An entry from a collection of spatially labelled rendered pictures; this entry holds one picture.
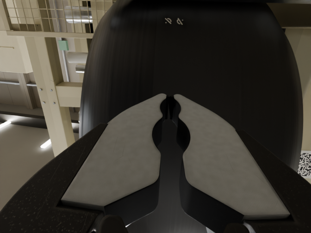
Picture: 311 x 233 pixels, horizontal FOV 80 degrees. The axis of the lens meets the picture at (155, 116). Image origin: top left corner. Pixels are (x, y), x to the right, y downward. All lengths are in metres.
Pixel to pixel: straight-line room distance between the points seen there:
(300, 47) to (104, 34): 0.37
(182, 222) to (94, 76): 0.20
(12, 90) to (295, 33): 9.81
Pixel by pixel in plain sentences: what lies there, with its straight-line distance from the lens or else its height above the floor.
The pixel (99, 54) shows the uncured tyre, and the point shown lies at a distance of 0.25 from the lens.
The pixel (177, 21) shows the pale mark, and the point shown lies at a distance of 0.25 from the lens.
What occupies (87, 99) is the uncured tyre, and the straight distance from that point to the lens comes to 0.24.
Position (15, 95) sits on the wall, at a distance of 9.95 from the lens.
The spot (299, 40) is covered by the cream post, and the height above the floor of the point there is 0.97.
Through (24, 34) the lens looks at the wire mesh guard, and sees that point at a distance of 0.92.
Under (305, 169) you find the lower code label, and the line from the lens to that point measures 0.55.
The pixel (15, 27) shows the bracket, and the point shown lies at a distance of 0.96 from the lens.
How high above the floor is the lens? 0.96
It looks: 25 degrees up
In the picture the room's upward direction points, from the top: 178 degrees counter-clockwise
